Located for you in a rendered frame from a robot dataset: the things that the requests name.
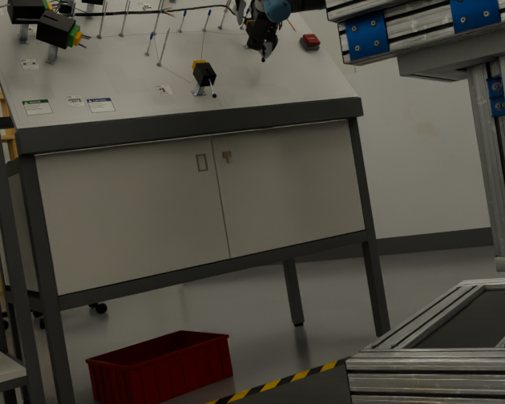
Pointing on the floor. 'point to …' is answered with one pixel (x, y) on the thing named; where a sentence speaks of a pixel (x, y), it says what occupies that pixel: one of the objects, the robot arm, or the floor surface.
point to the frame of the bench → (36, 224)
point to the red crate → (160, 368)
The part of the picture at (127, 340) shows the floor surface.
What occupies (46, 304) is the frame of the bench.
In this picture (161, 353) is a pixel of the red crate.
